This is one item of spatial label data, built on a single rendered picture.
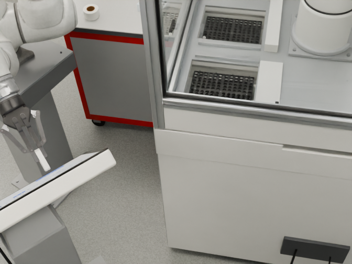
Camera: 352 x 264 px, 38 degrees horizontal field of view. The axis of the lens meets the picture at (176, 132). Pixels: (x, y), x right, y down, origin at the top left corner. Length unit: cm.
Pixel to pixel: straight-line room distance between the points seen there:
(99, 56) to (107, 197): 72
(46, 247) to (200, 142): 60
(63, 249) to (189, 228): 83
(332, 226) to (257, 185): 37
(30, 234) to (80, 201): 127
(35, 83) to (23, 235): 78
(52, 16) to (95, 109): 94
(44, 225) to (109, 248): 113
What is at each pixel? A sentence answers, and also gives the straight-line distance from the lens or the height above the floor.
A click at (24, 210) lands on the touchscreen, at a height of 118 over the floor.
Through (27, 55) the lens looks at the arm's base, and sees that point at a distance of 214.
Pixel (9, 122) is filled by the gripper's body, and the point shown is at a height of 113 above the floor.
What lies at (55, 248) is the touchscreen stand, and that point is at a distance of 150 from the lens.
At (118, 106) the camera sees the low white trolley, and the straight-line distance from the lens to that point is 273.
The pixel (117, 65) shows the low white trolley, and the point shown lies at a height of 54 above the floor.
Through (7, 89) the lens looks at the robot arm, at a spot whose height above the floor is 121.
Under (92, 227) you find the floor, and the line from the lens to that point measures 261.
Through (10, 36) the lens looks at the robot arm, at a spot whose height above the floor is 101.
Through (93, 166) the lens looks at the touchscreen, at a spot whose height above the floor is 118.
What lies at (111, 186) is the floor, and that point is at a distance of 271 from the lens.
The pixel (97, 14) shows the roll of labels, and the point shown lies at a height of 78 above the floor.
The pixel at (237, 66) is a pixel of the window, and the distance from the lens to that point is 145.
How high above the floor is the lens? 226
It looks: 52 degrees down
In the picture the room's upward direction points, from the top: 3 degrees counter-clockwise
